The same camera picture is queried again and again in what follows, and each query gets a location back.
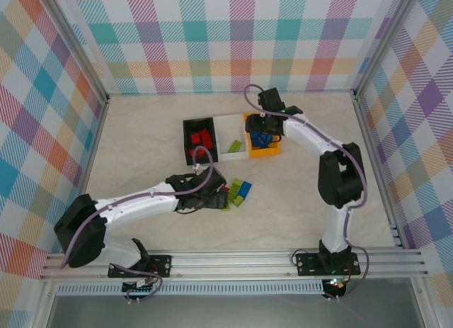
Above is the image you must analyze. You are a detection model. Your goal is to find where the aluminium left side rail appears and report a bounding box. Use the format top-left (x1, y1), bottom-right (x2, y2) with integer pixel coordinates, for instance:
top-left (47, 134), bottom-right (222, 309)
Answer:
top-left (72, 94), bottom-right (111, 201)

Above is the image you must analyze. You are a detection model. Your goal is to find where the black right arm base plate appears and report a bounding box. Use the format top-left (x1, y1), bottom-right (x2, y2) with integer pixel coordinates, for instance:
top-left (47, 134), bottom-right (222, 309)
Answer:
top-left (296, 251), bottom-right (362, 276)

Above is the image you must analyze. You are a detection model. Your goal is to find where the grey metal panel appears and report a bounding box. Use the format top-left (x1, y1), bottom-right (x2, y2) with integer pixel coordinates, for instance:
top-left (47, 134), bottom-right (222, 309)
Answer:
top-left (45, 278), bottom-right (425, 328)

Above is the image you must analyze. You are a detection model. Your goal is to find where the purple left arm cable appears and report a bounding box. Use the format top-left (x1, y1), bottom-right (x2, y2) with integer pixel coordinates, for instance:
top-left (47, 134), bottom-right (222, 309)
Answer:
top-left (59, 146), bottom-right (214, 302)

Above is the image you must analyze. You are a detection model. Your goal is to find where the orange plastic container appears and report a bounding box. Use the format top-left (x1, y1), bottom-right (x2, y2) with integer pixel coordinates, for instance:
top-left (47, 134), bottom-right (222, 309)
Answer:
top-left (243, 111), bottom-right (282, 159)

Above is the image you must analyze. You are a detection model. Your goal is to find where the aluminium mounting rail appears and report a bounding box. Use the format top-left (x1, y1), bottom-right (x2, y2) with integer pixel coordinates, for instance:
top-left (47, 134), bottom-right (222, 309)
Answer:
top-left (40, 249), bottom-right (431, 281)

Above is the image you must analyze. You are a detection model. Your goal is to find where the white slotted cable duct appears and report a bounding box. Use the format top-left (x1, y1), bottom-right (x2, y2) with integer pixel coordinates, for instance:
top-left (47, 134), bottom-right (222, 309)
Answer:
top-left (56, 281), bottom-right (325, 296)

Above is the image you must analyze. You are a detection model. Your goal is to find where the white plastic container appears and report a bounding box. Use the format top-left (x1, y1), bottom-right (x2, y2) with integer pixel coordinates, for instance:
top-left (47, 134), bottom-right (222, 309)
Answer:
top-left (213, 113), bottom-right (251, 162)

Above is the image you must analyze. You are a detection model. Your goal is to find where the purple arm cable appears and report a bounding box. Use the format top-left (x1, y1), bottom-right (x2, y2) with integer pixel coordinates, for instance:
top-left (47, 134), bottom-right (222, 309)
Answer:
top-left (59, 146), bottom-right (214, 302)
top-left (243, 83), bottom-right (372, 300)

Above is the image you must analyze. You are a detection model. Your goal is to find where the aluminium right frame post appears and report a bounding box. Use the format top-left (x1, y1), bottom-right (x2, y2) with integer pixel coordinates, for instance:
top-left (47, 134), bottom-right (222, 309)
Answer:
top-left (352, 0), bottom-right (417, 97)

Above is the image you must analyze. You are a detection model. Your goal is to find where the aluminium right side rail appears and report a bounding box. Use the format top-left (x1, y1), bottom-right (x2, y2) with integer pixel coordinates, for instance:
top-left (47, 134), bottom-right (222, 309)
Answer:
top-left (352, 90), bottom-right (408, 251)

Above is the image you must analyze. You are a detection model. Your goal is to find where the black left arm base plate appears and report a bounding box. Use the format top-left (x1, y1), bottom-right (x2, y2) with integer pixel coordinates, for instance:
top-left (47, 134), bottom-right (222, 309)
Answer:
top-left (108, 254), bottom-right (173, 279)

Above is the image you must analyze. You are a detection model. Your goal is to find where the aluminium left frame post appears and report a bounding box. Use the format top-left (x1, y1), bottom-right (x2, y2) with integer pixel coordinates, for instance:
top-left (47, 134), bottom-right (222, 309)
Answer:
top-left (41, 0), bottom-right (110, 108)

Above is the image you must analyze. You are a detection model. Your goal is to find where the black plastic container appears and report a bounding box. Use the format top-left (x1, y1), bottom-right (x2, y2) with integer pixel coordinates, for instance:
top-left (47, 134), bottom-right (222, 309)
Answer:
top-left (183, 117), bottom-right (219, 166)

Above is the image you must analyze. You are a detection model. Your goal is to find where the aluminium frame post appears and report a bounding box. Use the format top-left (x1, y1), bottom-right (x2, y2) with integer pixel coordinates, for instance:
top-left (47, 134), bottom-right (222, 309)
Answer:
top-left (41, 0), bottom-right (110, 108)
top-left (352, 0), bottom-right (417, 97)

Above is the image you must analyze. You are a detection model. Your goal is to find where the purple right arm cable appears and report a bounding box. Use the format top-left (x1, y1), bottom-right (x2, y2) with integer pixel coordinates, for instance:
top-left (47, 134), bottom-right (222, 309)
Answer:
top-left (243, 83), bottom-right (372, 300)

